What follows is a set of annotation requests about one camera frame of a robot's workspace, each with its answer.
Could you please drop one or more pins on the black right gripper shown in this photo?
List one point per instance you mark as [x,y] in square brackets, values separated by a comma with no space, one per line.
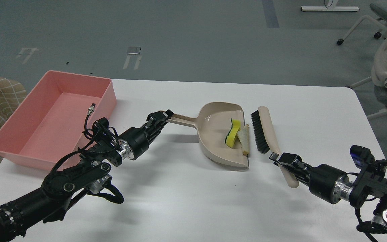
[323,181]

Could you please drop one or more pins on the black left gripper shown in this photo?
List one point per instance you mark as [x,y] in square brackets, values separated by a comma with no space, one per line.
[139,139]

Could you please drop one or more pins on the beige hand brush black bristles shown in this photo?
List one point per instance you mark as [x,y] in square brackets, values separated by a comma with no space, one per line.
[264,132]

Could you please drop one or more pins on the beige plastic dustpan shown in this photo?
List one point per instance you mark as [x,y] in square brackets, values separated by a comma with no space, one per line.
[212,125]

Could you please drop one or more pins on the yellow green sponge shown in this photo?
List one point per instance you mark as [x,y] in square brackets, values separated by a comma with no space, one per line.
[232,133]

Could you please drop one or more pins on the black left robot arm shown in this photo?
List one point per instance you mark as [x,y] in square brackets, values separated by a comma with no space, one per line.
[80,173]

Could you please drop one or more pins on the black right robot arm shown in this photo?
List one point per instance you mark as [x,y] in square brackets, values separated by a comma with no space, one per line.
[370,181]

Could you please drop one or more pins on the pink plastic bin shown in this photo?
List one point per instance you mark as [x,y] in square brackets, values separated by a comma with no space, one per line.
[49,123]

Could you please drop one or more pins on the silver floor socket plate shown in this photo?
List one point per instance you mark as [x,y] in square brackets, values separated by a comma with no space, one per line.
[133,50]

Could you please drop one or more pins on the white desk base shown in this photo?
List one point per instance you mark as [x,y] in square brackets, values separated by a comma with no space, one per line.
[330,6]

